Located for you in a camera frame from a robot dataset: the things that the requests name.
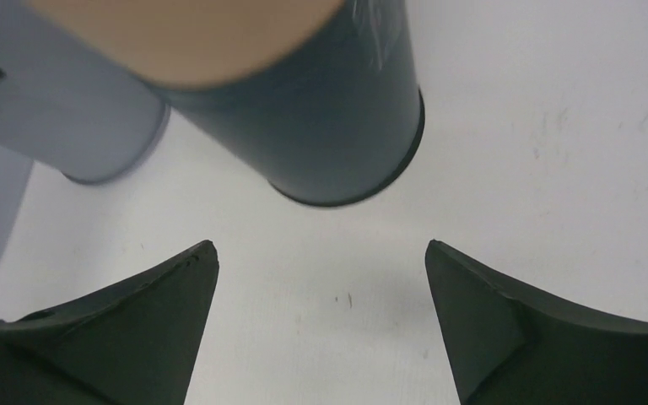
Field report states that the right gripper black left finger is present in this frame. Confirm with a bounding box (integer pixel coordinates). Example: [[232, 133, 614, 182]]
[[0, 240, 219, 404]]

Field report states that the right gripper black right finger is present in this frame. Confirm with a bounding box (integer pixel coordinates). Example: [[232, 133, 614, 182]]
[[425, 240, 648, 404]]

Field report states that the dark blue plastic bucket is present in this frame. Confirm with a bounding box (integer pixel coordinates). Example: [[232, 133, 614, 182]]
[[154, 1, 425, 208]]

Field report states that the grey plastic bucket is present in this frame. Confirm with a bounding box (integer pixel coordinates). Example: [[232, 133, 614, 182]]
[[0, 1, 170, 185]]

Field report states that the orange plastic bucket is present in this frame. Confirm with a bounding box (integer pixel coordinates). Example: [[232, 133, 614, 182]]
[[28, 0, 343, 89]]

